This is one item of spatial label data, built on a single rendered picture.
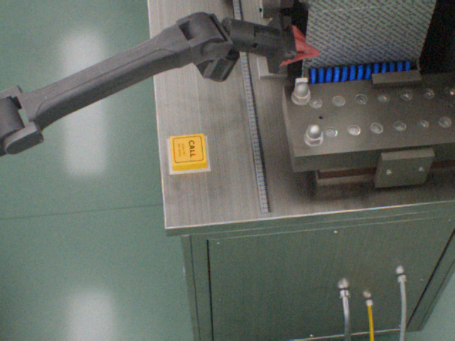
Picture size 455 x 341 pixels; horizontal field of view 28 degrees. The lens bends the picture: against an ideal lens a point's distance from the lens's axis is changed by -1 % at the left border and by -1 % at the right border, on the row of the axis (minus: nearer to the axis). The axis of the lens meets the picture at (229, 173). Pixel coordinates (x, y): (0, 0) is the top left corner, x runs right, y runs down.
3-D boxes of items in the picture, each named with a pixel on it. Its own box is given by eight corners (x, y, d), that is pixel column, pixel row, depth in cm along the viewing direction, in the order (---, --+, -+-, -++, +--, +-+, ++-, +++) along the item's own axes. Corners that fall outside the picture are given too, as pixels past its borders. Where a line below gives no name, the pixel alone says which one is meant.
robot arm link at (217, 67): (210, 47, 161) (188, 13, 165) (185, 91, 168) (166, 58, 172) (262, 45, 168) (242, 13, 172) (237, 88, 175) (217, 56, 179)
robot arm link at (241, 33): (228, 30, 164) (222, 9, 168) (212, 57, 169) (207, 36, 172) (261, 37, 167) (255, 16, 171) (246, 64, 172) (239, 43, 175)
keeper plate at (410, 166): (373, 179, 183) (380, 151, 173) (421, 175, 183) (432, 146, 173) (375, 190, 181) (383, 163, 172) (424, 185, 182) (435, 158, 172)
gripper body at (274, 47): (277, 76, 174) (242, 69, 171) (270, 33, 179) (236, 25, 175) (293, 56, 169) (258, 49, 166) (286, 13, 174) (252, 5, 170)
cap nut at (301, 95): (290, 90, 179) (291, 77, 175) (308, 89, 179) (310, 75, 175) (292, 106, 177) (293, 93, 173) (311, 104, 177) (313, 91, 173)
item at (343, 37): (301, 69, 182) (308, 10, 166) (417, 60, 183) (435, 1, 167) (302, 71, 182) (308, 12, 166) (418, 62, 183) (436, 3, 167)
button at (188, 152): (170, 142, 188) (169, 136, 186) (204, 138, 188) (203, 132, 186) (172, 172, 185) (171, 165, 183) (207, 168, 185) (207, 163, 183)
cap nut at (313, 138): (302, 131, 174) (303, 118, 170) (321, 129, 174) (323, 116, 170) (305, 148, 172) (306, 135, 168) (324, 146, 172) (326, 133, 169)
